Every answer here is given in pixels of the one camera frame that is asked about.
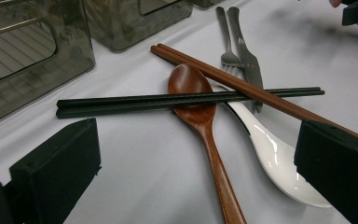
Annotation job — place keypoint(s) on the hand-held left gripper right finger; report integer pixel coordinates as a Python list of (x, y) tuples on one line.
[(338, 168)]

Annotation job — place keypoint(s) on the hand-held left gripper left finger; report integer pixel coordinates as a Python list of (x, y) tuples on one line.
[(56, 168)]

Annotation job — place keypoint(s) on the white ceramic spoon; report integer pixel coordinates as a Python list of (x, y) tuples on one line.
[(273, 155)]

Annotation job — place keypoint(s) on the black chopstick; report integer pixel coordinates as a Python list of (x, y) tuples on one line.
[(121, 109), (121, 100)]

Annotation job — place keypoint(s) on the steel knife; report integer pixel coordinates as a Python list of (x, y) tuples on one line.
[(251, 67)]

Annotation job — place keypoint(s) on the smoky clear plastic bin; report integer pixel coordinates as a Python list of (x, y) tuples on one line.
[(121, 28), (71, 46), (208, 2)]

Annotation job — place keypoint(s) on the steel fork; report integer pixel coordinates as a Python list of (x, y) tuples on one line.
[(229, 57)]

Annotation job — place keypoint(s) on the brown wooden chopstick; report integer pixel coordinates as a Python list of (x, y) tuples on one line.
[(199, 69), (217, 70)]

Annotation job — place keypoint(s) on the brown wooden spoon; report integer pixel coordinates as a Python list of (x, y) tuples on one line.
[(188, 81)]

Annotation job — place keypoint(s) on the white table cover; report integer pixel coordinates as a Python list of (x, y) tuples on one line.
[(155, 174)]

